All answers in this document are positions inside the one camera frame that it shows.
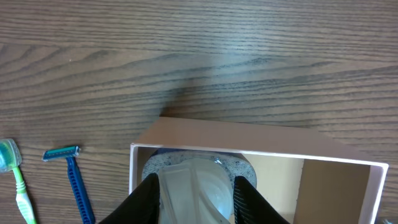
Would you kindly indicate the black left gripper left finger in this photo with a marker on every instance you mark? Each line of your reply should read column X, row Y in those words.
column 141, row 206

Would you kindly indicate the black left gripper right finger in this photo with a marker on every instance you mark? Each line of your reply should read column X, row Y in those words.
column 250, row 207

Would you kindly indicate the clear soap pump bottle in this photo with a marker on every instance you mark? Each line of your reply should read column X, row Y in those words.
column 197, row 186

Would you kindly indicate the blue disposable razor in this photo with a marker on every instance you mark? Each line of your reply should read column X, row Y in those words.
column 75, row 178

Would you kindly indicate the green toothbrush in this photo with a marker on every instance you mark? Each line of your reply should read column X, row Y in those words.
column 10, row 161

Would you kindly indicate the white cardboard box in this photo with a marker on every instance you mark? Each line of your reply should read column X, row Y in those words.
column 304, row 175

